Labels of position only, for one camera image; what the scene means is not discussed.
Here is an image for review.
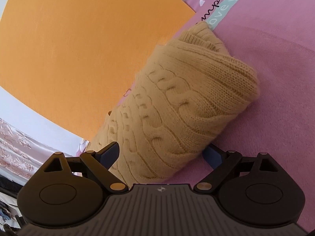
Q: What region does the silver lace-trimmed curtain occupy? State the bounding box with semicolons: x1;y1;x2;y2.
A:
1;120;57;181

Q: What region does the pink printed bed sheet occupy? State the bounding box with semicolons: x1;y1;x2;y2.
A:
76;0;315;233

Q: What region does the clothes rack with garments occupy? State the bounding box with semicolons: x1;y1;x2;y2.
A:
1;175;24;235

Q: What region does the orange headboard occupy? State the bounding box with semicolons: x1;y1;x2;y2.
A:
1;0;194;140

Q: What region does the mustard cable-knit sweater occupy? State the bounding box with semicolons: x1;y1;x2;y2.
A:
88;22;259;186

